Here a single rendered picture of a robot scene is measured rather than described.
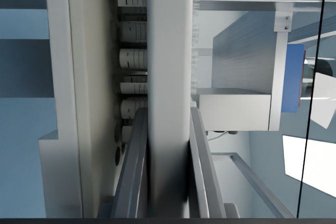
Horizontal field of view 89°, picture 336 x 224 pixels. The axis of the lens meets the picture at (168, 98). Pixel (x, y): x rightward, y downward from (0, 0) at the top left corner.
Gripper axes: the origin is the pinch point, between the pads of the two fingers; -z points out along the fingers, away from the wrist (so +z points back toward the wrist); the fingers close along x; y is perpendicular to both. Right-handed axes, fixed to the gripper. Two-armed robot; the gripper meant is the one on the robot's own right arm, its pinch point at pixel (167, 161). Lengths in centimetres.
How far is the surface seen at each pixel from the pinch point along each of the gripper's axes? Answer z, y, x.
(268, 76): -36.5, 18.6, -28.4
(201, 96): -31.5, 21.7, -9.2
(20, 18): -126, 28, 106
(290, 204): -88, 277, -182
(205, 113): -29.0, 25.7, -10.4
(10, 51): -50, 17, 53
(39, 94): -42, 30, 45
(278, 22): -42, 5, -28
